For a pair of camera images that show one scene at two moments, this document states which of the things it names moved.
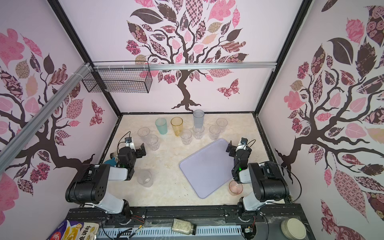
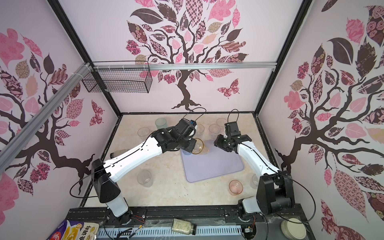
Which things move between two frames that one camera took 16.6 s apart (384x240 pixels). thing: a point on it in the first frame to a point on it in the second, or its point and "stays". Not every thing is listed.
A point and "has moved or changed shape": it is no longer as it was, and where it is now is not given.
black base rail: (141, 218) stays
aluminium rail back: (185, 66) stays
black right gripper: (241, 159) to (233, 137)
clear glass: (198, 131) stays
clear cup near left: (144, 178) stays
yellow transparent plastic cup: (177, 124) has moved or changed shape
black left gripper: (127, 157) to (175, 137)
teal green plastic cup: (161, 124) stays
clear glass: (214, 131) stays
